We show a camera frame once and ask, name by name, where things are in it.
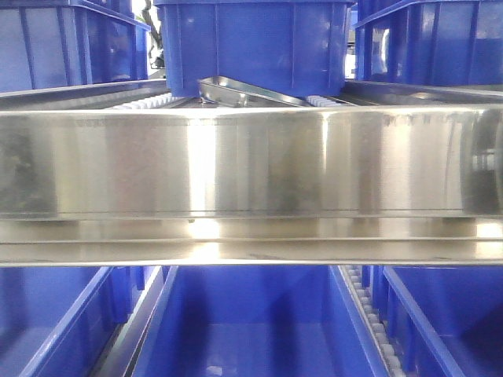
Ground dark blue bin upper right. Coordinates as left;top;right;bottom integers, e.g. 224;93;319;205
355;1;502;86

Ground stainless steel shelf front rail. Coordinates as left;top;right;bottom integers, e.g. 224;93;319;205
1;105;502;266

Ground white roller track upper right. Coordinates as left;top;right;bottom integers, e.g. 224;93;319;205
305;95;354;108

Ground white roller track upper left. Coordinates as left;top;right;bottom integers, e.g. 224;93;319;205
109;93;182;110

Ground dark blue bin upper middle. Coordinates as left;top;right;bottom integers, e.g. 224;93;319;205
154;1;353;97

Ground white roller track lower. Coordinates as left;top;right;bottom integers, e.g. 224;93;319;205
338;265;406;377

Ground steel divider rail upper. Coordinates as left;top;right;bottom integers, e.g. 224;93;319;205
198;76;310;108

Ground dark blue bin lower middle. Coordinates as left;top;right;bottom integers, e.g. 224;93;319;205
134;265;387;376

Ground steel divider rail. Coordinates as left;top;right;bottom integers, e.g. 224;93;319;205
198;76;310;108
91;266;170;376

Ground dark blue bin upper left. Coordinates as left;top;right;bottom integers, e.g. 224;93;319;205
1;1;150;92

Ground white roller track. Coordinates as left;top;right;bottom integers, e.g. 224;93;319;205
305;95;354;108
109;93;182;110
338;265;406;377

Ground dark blue bin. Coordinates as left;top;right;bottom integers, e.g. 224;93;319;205
134;265;387;376
154;1;353;97
1;1;150;92
1;266;147;376
363;265;502;376
355;1;502;86

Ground dark blue bin lower left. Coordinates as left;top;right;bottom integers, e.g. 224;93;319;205
1;266;147;376

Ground steel divider rail lower left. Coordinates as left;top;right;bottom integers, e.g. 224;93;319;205
91;266;170;376

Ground dark blue bin lower right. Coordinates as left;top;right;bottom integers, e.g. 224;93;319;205
363;265;502;376

